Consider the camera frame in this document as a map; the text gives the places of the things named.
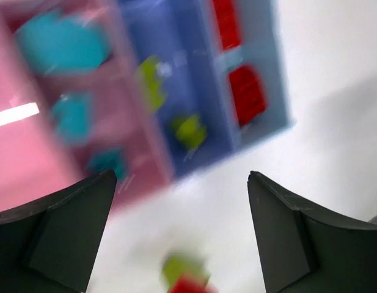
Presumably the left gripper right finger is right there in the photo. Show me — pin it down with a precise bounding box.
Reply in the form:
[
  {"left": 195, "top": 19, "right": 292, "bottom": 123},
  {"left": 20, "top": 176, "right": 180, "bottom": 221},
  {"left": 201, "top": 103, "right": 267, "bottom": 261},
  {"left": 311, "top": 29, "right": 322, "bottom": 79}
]
[{"left": 247, "top": 171, "right": 377, "bottom": 292}]

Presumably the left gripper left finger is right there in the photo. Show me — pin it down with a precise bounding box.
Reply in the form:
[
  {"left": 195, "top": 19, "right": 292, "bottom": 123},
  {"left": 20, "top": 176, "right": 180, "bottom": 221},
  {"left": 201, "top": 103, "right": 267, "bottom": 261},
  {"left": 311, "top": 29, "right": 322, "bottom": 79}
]
[{"left": 0, "top": 170, "right": 117, "bottom": 292}]

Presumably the teal lego base brick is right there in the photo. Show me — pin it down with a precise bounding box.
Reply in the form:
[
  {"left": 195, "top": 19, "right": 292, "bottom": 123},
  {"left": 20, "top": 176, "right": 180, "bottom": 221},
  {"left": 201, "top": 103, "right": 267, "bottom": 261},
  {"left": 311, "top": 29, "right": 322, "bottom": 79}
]
[{"left": 50, "top": 92, "right": 93, "bottom": 147}]

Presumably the red curved lego top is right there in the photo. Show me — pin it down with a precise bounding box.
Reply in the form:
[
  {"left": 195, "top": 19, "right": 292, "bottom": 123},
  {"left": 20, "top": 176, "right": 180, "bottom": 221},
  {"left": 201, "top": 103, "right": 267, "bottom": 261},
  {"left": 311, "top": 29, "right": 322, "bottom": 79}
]
[{"left": 229, "top": 65, "right": 267, "bottom": 127}]

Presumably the lime green lego brick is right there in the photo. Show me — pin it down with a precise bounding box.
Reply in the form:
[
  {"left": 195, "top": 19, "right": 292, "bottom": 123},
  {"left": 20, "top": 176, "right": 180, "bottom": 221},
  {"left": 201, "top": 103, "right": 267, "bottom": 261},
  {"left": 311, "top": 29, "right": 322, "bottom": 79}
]
[{"left": 171, "top": 114, "right": 207, "bottom": 150}]

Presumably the teal curved lego brick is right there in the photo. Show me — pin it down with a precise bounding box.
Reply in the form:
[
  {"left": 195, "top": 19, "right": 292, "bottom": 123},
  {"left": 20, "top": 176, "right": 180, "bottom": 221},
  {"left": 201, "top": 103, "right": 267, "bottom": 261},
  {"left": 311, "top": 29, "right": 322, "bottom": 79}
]
[{"left": 14, "top": 9, "right": 112, "bottom": 76}]

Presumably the red lego base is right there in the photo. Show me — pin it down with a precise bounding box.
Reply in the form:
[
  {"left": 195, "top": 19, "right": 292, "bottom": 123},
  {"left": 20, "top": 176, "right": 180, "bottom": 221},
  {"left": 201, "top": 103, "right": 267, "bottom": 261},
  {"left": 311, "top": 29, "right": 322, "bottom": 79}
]
[{"left": 212, "top": 0, "right": 242, "bottom": 51}]

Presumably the large pink bin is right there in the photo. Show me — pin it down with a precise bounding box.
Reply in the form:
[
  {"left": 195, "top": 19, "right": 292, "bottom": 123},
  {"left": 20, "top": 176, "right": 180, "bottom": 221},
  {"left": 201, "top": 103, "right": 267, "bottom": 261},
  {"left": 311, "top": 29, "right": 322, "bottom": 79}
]
[{"left": 0, "top": 19, "right": 81, "bottom": 211}]

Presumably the red curved lego brick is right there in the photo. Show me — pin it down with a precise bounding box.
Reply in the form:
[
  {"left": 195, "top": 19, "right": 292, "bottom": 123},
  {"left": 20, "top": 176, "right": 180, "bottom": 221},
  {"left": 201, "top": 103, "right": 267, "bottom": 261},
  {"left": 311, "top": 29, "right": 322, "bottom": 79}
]
[{"left": 168, "top": 275, "right": 219, "bottom": 293}]

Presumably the lime green lego under red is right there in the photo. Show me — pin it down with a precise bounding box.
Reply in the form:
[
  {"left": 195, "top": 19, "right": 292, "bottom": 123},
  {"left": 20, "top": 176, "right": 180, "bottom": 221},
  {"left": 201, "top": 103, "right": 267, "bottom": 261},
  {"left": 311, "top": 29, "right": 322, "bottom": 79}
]
[{"left": 161, "top": 251, "right": 210, "bottom": 289}]

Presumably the small pink bin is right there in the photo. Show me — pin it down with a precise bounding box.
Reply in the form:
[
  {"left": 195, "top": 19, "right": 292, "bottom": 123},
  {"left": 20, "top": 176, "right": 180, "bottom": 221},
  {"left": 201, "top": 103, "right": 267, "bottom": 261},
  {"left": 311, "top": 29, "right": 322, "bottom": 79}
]
[{"left": 0, "top": 1, "right": 172, "bottom": 206}]

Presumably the light blue bin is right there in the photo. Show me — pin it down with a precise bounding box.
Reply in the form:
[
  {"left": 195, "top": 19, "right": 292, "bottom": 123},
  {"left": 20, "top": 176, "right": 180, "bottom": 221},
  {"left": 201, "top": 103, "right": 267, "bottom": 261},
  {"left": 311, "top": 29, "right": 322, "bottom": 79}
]
[{"left": 207, "top": 1, "right": 291, "bottom": 148}]

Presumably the periwinkle blue bin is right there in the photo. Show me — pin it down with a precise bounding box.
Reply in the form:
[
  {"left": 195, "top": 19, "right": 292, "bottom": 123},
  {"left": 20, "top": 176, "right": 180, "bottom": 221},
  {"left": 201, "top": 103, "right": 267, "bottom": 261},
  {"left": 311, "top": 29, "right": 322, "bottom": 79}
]
[{"left": 119, "top": 1, "right": 237, "bottom": 177}]

